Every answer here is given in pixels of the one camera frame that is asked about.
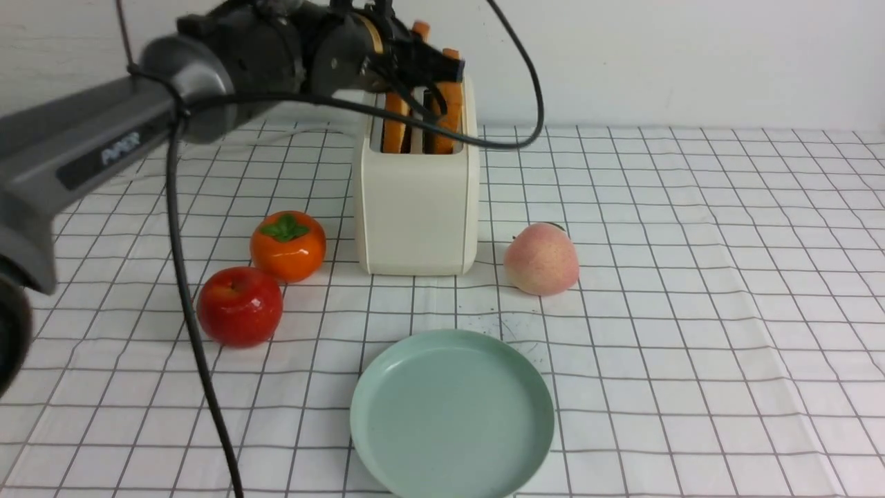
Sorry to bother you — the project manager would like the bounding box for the orange persimmon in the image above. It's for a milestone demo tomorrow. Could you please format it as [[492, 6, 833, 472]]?
[[250, 210, 328, 284]]

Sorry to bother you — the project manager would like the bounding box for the pink peach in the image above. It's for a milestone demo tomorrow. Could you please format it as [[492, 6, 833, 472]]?
[[503, 223, 579, 297]]

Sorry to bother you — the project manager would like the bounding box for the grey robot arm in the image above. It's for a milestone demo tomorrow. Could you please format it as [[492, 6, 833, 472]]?
[[1, 1, 465, 391]]

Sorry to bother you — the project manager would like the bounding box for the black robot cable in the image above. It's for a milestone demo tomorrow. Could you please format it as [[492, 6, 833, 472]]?
[[114, 0, 545, 498]]

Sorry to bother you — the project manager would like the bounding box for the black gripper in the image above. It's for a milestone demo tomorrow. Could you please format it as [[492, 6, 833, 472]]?
[[308, 1, 465, 129]]

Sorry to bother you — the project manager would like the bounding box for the light green plate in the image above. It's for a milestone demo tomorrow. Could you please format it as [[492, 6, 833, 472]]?
[[350, 330, 556, 497]]

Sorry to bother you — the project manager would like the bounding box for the red apple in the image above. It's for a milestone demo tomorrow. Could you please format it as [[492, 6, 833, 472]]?
[[196, 267, 283, 348]]

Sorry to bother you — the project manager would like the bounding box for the toast slice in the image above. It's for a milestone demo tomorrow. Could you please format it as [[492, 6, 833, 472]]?
[[425, 82, 463, 155], [382, 20, 430, 154]]

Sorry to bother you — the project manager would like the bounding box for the white checkered tablecloth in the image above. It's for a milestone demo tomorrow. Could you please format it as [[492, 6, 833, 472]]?
[[2, 120, 884, 497]]

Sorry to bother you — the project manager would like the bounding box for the cream white toaster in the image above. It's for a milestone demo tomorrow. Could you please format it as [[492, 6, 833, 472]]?
[[352, 117, 481, 275]]

